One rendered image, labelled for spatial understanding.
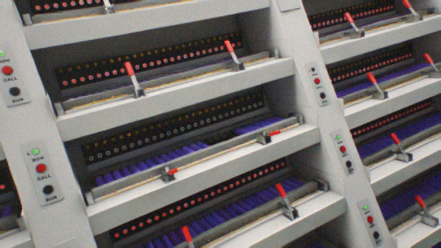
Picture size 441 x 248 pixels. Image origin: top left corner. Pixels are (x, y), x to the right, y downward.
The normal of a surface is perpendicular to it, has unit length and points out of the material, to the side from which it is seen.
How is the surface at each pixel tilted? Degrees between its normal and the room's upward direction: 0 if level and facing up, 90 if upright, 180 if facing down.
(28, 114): 90
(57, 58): 90
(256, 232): 20
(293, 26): 90
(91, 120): 110
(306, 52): 90
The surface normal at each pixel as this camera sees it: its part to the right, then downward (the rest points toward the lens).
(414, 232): -0.19, -0.94
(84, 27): 0.46, 0.16
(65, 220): 0.36, -0.18
